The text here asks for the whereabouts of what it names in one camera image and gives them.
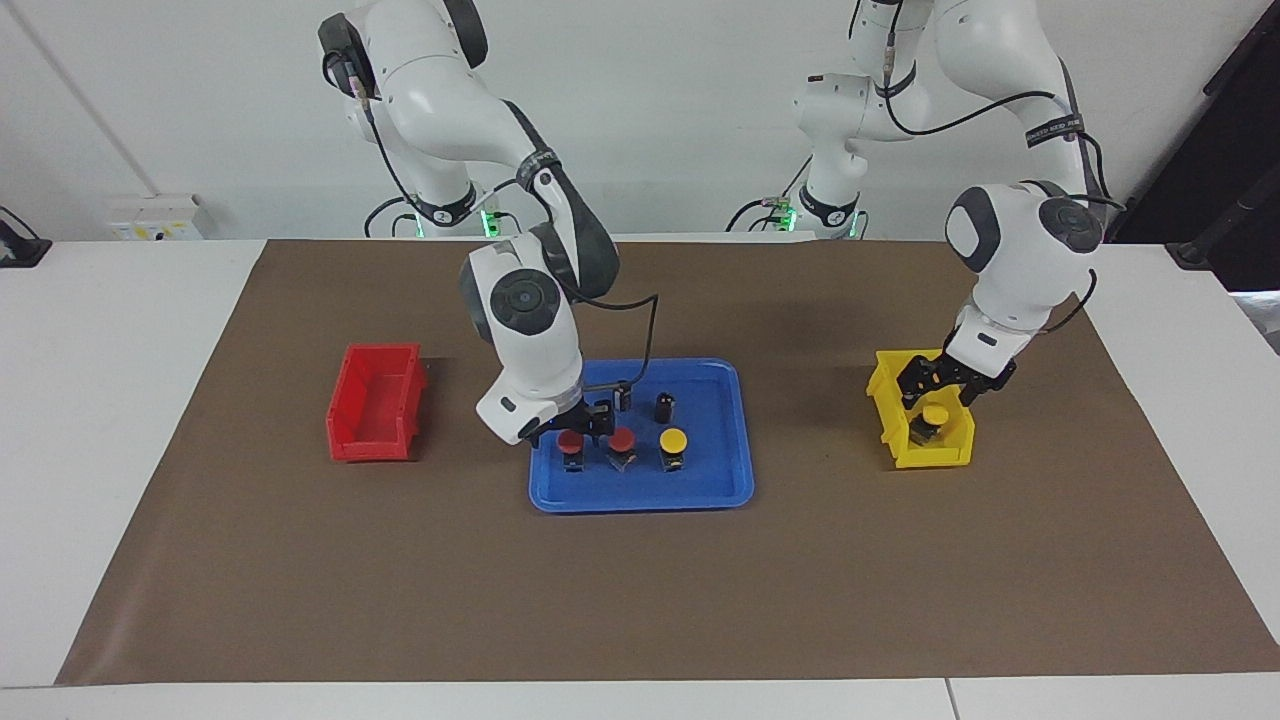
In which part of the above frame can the blue plastic tray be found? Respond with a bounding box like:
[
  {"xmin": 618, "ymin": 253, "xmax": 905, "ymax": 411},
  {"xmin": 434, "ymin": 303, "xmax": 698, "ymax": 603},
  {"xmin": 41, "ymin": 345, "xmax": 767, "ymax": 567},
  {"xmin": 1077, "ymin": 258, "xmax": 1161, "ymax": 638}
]
[{"xmin": 528, "ymin": 358, "xmax": 755, "ymax": 514}]

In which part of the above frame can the yellow plastic bin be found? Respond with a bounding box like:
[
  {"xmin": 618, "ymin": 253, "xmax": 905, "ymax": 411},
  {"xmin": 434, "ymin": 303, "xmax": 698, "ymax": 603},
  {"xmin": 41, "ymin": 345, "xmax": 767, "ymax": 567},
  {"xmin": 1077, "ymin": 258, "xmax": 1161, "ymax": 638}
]
[{"xmin": 866, "ymin": 349, "xmax": 976, "ymax": 470}]

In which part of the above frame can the brown paper table mat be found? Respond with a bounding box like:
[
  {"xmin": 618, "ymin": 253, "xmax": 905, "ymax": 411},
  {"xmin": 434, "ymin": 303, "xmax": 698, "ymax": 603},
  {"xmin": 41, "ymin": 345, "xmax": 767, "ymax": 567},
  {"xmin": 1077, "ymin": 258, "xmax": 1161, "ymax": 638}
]
[{"xmin": 55, "ymin": 240, "xmax": 1280, "ymax": 686}]

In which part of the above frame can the red plastic bin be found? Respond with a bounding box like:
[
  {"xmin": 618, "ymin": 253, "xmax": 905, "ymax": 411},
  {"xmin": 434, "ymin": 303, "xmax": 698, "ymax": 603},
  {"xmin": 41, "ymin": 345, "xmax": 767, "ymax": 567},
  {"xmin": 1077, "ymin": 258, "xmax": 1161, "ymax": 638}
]
[{"xmin": 326, "ymin": 343, "xmax": 429, "ymax": 463}]

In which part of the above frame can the black stand pole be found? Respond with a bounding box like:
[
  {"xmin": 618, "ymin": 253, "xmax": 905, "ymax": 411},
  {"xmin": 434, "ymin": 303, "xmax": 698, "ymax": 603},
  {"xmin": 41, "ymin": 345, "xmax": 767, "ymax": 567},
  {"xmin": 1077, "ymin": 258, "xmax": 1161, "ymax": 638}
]
[{"xmin": 1178, "ymin": 172, "xmax": 1280, "ymax": 269}]

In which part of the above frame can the grey crumpled sheet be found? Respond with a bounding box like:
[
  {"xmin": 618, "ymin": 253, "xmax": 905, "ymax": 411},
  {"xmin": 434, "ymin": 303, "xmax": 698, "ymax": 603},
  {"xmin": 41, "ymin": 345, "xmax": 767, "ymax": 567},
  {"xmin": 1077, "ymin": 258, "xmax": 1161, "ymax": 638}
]
[{"xmin": 1232, "ymin": 290, "xmax": 1280, "ymax": 356}]

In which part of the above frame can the dark background panel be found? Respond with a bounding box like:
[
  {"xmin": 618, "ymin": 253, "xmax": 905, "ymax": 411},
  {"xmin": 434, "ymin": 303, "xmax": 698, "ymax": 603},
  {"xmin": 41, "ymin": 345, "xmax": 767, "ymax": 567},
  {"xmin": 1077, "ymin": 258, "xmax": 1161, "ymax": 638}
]
[{"xmin": 1105, "ymin": 0, "xmax": 1280, "ymax": 293}]

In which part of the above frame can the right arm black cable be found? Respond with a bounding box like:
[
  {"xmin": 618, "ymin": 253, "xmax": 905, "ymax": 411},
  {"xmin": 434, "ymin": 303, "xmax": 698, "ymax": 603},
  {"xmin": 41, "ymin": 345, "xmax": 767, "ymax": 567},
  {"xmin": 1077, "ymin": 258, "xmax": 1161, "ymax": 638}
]
[{"xmin": 322, "ymin": 45, "xmax": 661, "ymax": 386}]

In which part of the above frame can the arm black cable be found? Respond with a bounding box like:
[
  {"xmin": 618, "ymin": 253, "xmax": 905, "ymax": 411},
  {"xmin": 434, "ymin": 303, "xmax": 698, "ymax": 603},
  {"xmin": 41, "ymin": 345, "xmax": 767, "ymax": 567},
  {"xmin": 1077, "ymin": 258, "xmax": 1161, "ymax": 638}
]
[
  {"xmin": 322, "ymin": 45, "xmax": 661, "ymax": 386},
  {"xmin": 848, "ymin": 0, "xmax": 1126, "ymax": 336}
]

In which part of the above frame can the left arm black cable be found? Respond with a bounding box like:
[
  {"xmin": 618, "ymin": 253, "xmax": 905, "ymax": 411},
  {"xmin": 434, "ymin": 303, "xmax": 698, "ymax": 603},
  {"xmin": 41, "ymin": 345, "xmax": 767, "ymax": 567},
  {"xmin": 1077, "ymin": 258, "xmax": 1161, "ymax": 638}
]
[{"xmin": 848, "ymin": 0, "xmax": 1126, "ymax": 336}]

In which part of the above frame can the white wall socket box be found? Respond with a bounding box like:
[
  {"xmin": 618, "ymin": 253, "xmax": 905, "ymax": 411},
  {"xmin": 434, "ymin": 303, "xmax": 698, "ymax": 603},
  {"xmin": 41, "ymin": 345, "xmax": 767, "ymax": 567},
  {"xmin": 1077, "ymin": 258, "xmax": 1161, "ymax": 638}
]
[{"xmin": 105, "ymin": 195, "xmax": 216, "ymax": 241}]

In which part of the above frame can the black clamp mount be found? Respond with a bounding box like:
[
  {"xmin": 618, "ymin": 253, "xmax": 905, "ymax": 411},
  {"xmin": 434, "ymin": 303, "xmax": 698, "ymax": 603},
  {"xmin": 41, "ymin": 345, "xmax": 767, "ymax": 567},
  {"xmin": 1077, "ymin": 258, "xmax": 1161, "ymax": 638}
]
[{"xmin": 0, "ymin": 205, "xmax": 53, "ymax": 268}]

